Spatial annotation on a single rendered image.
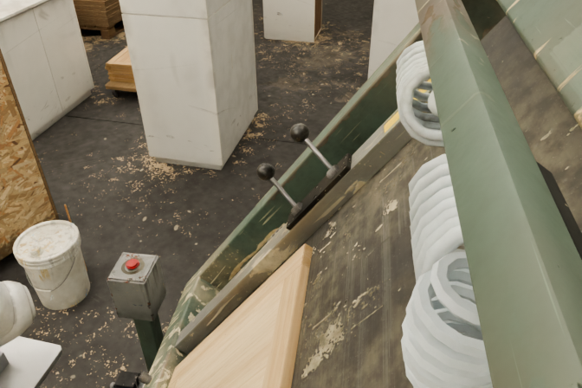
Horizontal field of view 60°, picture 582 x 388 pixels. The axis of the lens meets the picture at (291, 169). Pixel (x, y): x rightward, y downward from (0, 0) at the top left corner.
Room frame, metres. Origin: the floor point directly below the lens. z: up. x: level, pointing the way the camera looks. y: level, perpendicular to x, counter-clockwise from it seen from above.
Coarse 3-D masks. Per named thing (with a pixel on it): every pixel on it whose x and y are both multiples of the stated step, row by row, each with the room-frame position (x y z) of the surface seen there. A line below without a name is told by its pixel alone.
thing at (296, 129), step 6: (294, 126) 0.85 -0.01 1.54; (300, 126) 0.85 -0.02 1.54; (306, 126) 0.86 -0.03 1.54; (294, 132) 0.84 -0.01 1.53; (300, 132) 0.84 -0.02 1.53; (306, 132) 0.84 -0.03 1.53; (294, 138) 0.84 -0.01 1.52; (300, 138) 0.84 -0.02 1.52; (306, 138) 0.84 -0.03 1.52; (312, 144) 0.84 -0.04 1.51; (312, 150) 0.83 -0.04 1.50; (318, 150) 0.83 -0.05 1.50; (318, 156) 0.82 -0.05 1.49; (324, 162) 0.81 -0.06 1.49; (330, 168) 0.80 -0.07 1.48; (336, 168) 0.79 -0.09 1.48; (330, 174) 0.79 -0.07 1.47
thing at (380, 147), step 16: (384, 128) 0.79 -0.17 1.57; (400, 128) 0.75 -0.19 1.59; (368, 144) 0.79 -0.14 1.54; (384, 144) 0.76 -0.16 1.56; (400, 144) 0.75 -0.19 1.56; (352, 160) 0.79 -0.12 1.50; (368, 160) 0.76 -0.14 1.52; (384, 160) 0.76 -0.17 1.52; (352, 176) 0.76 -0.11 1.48; (368, 176) 0.76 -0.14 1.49; (336, 192) 0.77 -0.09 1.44; (352, 192) 0.76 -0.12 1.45; (320, 208) 0.77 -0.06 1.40; (336, 208) 0.77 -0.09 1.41; (304, 224) 0.78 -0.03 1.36; (320, 224) 0.77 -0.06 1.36; (272, 240) 0.82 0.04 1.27; (288, 240) 0.78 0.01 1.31; (304, 240) 0.78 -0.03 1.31; (256, 256) 0.83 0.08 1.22; (272, 256) 0.79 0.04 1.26; (288, 256) 0.78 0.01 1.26; (240, 272) 0.84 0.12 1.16; (256, 272) 0.79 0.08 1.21; (272, 272) 0.79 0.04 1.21; (224, 288) 0.84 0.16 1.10; (240, 288) 0.80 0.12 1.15; (208, 304) 0.86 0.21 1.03; (224, 304) 0.81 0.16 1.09; (192, 320) 0.86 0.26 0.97; (208, 320) 0.81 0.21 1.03; (192, 336) 0.82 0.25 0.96
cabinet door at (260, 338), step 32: (288, 288) 0.64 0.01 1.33; (224, 320) 0.75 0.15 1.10; (256, 320) 0.64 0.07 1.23; (288, 320) 0.55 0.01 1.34; (192, 352) 0.76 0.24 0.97; (224, 352) 0.64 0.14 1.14; (256, 352) 0.55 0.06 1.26; (288, 352) 0.49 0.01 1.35; (192, 384) 0.64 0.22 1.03; (224, 384) 0.55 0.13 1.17; (256, 384) 0.48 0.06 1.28; (288, 384) 0.44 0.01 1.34
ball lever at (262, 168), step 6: (258, 168) 0.86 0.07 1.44; (264, 168) 0.85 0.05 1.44; (270, 168) 0.86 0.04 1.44; (258, 174) 0.85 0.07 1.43; (264, 174) 0.85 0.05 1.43; (270, 174) 0.85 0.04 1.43; (264, 180) 0.85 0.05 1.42; (270, 180) 0.85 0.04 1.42; (276, 186) 0.84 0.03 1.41; (282, 192) 0.83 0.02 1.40; (288, 198) 0.82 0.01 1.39; (294, 204) 0.81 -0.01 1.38; (300, 204) 0.80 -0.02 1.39; (294, 210) 0.80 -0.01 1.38
